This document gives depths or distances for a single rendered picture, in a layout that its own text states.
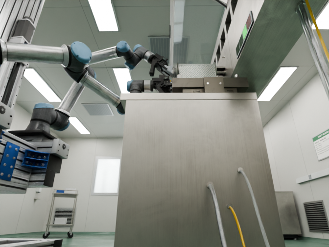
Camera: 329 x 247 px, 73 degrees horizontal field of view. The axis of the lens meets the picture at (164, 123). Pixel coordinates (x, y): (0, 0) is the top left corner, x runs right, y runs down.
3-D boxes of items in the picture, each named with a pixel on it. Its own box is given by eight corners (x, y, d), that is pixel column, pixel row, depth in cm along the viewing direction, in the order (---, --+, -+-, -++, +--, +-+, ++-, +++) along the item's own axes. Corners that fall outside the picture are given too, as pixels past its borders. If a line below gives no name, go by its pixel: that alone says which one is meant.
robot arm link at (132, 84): (127, 95, 142) (128, 84, 146) (144, 95, 142) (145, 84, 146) (125, 88, 135) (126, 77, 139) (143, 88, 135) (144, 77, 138)
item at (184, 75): (179, 97, 137) (179, 73, 144) (218, 97, 136) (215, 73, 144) (179, 97, 136) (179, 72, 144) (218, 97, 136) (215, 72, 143)
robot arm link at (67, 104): (38, 122, 154) (78, 59, 168) (54, 130, 167) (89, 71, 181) (50, 127, 149) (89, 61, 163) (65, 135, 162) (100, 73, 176)
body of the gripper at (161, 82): (170, 75, 139) (151, 75, 139) (170, 87, 135) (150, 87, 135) (170, 82, 146) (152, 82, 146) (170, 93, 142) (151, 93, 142)
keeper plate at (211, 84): (204, 96, 113) (202, 79, 118) (223, 96, 113) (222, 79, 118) (205, 94, 111) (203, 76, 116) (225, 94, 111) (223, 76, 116)
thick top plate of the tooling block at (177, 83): (171, 102, 131) (171, 93, 133) (239, 102, 130) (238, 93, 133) (172, 87, 116) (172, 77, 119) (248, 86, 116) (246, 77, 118)
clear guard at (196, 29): (171, 66, 261) (172, 66, 261) (205, 90, 247) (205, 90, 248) (174, -23, 165) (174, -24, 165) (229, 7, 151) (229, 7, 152)
